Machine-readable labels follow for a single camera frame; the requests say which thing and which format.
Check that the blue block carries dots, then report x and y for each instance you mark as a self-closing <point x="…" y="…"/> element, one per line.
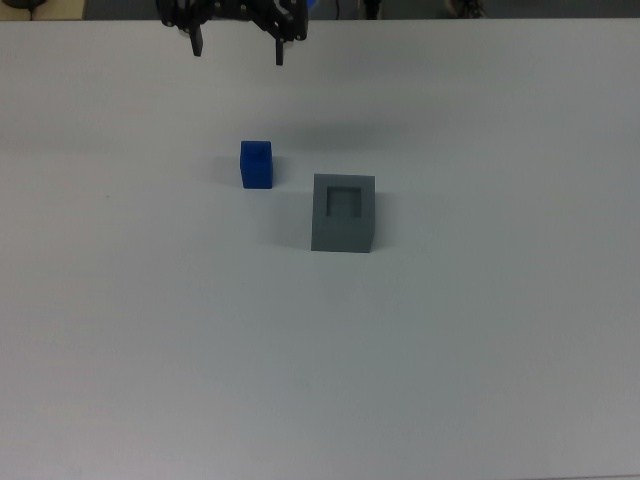
<point x="256" y="165"/>

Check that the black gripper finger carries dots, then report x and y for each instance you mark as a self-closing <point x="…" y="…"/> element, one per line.
<point x="281" y="35"/>
<point x="190" y="22"/>

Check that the black object behind table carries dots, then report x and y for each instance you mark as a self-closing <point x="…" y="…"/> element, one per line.
<point x="25" y="4"/>

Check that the grey hollow cuboid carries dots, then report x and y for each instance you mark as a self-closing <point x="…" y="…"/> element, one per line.
<point x="342" y="227"/>

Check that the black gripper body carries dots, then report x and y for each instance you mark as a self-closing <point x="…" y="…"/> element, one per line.
<point x="231" y="9"/>

